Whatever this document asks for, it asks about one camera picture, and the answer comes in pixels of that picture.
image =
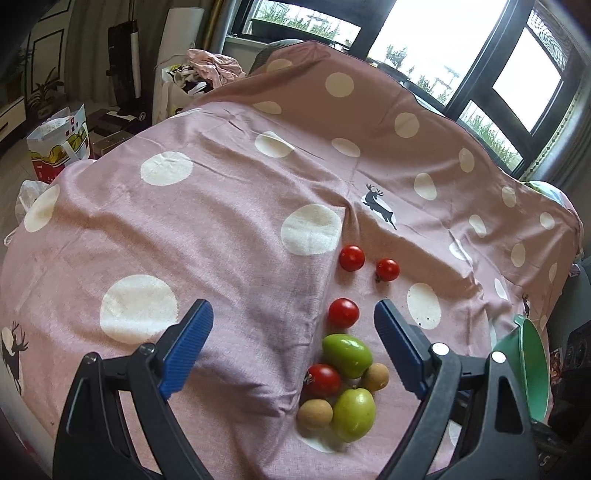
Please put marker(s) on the black upright vacuum cleaner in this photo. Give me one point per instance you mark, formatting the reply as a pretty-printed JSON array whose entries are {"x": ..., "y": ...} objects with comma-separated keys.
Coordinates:
[{"x": 124, "y": 69}]

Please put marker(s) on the green bowl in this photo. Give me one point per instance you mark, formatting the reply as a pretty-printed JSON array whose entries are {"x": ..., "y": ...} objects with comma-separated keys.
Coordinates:
[{"x": 531, "y": 364}]

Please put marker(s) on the red cherry tomato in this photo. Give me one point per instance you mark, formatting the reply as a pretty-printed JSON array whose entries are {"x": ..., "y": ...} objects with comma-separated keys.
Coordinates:
[
  {"x": 387, "y": 269},
  {"x": 352, "y": 257},
  {"x": 323, "y": 380},
  {"x": 343, "y": 312}
]

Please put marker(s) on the black framed window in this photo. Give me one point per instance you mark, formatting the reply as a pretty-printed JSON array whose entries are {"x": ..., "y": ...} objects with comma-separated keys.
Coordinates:
[{"x": 480, "y": 64}]

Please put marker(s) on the grey chair back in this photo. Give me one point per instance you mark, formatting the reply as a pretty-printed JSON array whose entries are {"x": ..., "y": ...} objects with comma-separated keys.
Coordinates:
[{"x": 272, "y": 50}]

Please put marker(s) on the brown longan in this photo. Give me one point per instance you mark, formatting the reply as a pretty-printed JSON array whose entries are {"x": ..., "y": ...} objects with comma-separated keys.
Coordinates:
[
  {"x": 375, "y": 376},
  {"x": 314, "y": 414}
]

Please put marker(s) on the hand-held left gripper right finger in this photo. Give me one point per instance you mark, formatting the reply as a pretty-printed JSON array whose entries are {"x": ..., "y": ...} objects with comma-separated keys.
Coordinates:
[{"x": 401, "y": 346}]

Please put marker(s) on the pink polka-dot blanket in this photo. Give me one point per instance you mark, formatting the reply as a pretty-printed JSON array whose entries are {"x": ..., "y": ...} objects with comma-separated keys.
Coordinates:
[{"x": 207, "y": 221}]

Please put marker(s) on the potted plant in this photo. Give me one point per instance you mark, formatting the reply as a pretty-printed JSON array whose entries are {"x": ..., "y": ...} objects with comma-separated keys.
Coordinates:
[{"x": 44, "y": 92}]

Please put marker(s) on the cardboard box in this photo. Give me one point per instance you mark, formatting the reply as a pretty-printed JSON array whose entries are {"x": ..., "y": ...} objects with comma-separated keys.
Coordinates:
[{"x": 108, "y": 131}]

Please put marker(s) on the white panel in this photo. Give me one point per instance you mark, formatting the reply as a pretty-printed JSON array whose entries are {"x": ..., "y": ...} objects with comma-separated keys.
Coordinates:
[{"x": 182, "y": 27}]

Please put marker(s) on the light blue pillow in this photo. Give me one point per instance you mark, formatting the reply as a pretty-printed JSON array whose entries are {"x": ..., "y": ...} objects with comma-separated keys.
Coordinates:
[{"x": 554, "y": 194}]

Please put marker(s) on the printed shopping bag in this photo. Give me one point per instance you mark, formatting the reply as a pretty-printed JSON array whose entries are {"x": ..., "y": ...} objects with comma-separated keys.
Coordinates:
[{"x": 55, "y": 147}]

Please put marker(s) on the white bag with clothes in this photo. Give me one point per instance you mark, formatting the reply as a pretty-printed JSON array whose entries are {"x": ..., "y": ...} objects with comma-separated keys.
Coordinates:
[{"x": 184, "y": 87}]

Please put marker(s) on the pink clothes pile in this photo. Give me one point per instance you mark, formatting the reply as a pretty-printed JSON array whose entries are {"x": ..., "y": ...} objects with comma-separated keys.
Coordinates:
[{"x": 214, "y": 67}]

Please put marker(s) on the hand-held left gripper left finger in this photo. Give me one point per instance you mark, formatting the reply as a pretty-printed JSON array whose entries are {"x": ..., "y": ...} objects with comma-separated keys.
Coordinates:
[{"x": 187, "y": 350}]

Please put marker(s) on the green jujube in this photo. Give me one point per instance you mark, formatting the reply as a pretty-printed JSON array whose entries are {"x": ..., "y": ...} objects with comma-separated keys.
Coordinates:
[
  {"x": 347, "y": 354},
  {"x": 353, "y": 413}
]

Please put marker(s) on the white plastic bag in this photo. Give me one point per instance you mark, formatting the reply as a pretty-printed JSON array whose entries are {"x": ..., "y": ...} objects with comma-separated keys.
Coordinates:
[{"x": 25, "y": 194}]

